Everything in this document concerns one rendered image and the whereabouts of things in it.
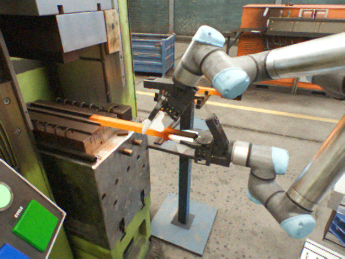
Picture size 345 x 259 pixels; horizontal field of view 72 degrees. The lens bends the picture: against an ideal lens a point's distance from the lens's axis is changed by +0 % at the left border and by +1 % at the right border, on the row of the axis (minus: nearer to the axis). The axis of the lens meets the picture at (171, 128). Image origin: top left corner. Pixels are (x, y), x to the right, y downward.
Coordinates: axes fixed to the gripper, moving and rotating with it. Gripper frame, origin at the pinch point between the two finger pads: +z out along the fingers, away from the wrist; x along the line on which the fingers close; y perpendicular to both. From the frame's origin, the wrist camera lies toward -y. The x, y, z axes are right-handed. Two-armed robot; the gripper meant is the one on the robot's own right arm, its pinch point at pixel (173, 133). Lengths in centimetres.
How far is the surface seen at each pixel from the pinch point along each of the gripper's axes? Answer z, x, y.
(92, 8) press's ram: 27.3, 2.6, -37.1
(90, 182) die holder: 25.0, -16.0, 16.5
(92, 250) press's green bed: 34, -16, 60
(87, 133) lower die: 29.4, -7.9, 1.8
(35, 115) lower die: 57, -5, 1
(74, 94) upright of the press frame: 63, 23, 3
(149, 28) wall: 394, 753, 66
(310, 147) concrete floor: -81, 186, 102
